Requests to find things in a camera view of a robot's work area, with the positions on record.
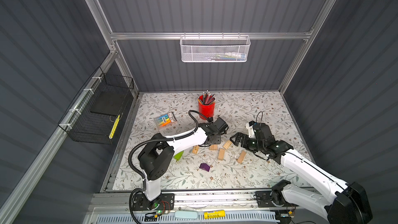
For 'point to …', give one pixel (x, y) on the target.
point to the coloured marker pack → (165, 120)
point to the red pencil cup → (207, 110)
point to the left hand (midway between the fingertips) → (216, 139)
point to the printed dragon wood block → (195, 149)
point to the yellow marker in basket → (112, 132)
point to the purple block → (204, 166)
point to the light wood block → (227, 144)
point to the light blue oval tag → (186, 214)
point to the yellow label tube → (217, 213)
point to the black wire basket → (92, 116)
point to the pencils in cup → (207, 98)
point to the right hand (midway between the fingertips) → (237, 142)
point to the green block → (178, 156)
